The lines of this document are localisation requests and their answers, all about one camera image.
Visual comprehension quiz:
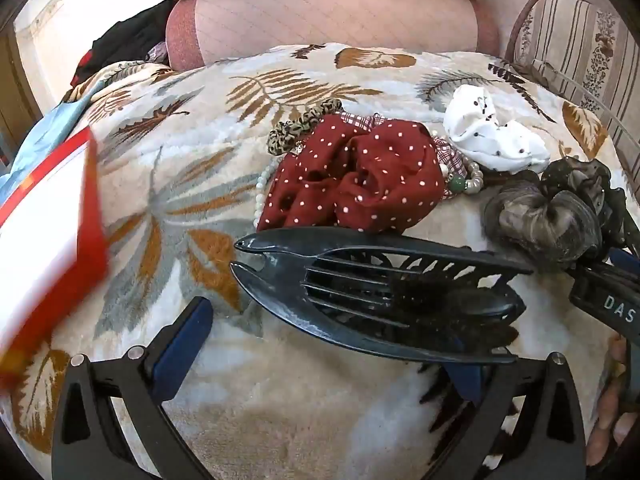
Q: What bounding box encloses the white dotted scrunchie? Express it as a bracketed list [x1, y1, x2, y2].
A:
[442, 83, 551, 174]

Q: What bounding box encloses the person's right hand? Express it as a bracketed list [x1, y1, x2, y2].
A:
[586, 332, 632, 467]

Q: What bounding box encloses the red and white box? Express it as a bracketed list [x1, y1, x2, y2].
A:
[0, 127, 111, 392]

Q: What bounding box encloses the pink bolster cushion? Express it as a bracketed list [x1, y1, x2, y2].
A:
[165, 0, 501, 72]

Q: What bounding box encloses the dark grey satin scrunchie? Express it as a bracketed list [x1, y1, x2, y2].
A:
[482, 157, 627, 274]

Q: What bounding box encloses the pink plaid scrunchie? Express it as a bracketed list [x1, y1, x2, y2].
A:
[342, 112, 471, 184]

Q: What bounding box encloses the black hair claw clip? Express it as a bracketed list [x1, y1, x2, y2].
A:
[230, 226, 534, 365]

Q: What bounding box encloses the black clothing pile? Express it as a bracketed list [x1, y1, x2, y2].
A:
[70, 0, 174, 87]

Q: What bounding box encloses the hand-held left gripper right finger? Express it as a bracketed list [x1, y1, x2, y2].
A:
[444, 351, 587, 480]

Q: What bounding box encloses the light blue cloth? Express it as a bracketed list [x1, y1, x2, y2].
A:
[0, 102, 87, 202]

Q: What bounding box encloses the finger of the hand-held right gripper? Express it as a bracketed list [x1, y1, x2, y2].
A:
[605, 246, 640, 276]

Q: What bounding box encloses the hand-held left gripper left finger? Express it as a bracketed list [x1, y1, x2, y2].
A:
[52, 296, 216, 480]

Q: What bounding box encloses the leopard print scrunchie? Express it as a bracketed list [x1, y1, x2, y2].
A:
[266, 98, 344, 157]

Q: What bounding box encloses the leaf print blanket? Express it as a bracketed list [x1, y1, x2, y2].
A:
[0, 42, 640, 480]

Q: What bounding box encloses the red polka dot scrunchie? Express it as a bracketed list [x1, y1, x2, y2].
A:
[256, 114, 447, 234]

